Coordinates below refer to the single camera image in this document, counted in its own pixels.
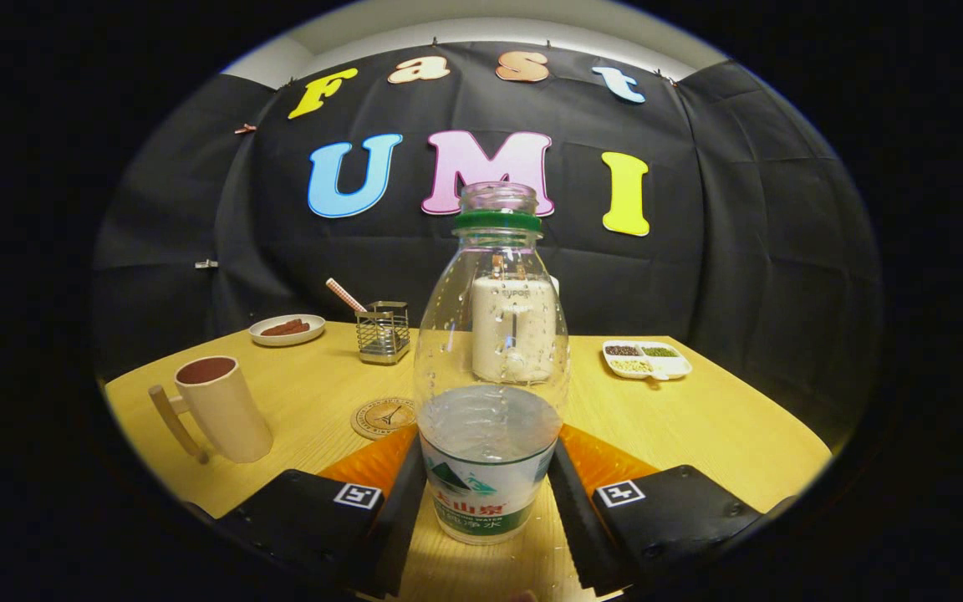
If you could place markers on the white divided bean dish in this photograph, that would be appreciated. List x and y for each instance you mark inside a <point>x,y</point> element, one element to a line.
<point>649,359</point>

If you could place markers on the round cork coaster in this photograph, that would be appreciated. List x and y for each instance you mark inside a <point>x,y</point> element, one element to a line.
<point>381,418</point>

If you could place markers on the clear plastic juice bottle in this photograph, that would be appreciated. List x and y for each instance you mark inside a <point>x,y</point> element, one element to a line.
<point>490,485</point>

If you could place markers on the white oval plate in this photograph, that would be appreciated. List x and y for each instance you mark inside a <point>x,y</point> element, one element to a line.
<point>306,337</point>

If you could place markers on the white toaster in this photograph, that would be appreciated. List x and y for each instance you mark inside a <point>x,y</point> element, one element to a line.
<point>556,287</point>

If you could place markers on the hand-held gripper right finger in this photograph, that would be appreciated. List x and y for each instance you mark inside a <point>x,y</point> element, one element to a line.
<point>573,518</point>

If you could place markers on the black backdrop cloth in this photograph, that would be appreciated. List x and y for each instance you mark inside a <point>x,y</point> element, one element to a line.
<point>741,251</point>

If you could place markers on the wooden table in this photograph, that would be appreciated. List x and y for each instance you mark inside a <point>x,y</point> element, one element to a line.
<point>699,418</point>

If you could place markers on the dark red sausage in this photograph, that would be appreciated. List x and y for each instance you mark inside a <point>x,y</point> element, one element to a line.
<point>298,323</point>
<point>277,330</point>

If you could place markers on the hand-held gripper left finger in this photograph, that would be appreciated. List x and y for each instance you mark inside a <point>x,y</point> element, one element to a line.
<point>402,518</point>

